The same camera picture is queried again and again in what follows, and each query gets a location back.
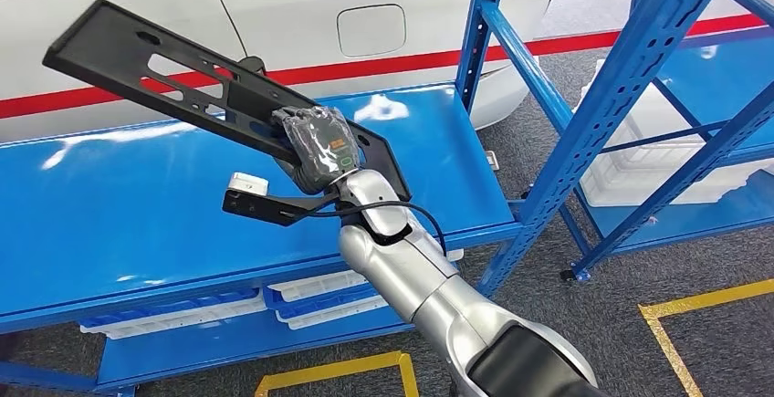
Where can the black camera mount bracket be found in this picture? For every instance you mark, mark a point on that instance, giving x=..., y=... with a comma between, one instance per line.
x=260, y=208

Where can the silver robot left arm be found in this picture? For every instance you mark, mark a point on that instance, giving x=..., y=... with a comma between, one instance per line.
x=423, y=285

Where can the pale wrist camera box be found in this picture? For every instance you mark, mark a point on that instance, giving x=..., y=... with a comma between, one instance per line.
x=249, y=184

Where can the large white plastic crate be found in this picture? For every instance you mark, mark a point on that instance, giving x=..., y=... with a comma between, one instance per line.
x=641, y=164

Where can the white car with red stripe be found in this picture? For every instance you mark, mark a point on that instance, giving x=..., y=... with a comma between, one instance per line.
x=290, y=7

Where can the blue metal shelf rack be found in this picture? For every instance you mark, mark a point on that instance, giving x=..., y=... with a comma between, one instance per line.
x=151, y=213
x=665, y=222

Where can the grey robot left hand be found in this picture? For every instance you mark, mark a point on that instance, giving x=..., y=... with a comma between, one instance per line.
x=314, y=146

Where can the black plastic plate frame part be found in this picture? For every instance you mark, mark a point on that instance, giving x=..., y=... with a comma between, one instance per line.
x=103, y=49

